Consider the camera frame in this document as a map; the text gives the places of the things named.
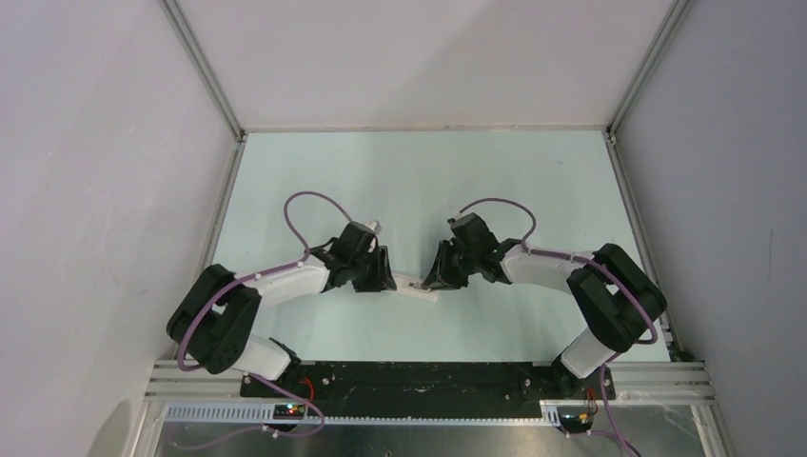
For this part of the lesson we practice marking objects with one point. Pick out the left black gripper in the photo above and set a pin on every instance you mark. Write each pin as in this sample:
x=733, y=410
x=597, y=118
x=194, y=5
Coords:
x=374, y=283

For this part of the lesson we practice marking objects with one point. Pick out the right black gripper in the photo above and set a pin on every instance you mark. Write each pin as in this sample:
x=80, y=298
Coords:
x=441, y=276

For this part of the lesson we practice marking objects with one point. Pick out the white remote control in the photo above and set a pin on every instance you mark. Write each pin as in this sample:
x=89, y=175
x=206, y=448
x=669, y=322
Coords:
x=401, y=288

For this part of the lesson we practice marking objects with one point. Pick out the white battery cover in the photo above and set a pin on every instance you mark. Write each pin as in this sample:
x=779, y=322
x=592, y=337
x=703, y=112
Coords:
x=419, y=287

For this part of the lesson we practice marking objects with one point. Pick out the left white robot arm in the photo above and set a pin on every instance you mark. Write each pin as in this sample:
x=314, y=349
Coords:
x=213, y=325

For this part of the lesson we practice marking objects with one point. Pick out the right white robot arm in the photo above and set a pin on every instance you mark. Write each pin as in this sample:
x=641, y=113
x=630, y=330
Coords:
x=617, y=300

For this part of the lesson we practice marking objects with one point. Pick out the left controller board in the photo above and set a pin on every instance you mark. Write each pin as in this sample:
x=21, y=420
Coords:
x=289, y=412

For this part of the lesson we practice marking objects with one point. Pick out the controller board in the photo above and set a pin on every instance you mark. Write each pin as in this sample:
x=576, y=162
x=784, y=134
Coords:
x=289, y=412
x=577, y=423

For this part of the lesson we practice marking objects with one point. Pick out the right controller board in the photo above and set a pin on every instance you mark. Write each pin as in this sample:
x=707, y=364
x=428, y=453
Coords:
x=577, y=423

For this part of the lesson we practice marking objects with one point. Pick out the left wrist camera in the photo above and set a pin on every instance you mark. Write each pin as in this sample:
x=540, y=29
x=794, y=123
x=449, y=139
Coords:
x=374, y=226

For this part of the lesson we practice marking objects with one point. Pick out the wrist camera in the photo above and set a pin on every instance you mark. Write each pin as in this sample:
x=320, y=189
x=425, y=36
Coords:
x=460, y=221
x=374, y=226

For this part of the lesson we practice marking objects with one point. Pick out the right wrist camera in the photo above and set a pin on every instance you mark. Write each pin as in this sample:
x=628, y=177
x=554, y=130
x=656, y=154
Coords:
x=460, y=221

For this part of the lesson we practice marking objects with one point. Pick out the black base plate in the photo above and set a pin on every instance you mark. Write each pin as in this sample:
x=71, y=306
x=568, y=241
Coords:
x=330, y=380

